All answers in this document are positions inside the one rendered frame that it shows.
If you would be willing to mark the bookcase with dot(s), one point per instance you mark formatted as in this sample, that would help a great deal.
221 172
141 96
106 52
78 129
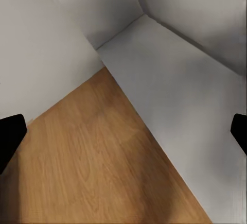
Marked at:
186 98

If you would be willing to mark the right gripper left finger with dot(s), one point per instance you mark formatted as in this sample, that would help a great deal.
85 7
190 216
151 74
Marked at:
12 131

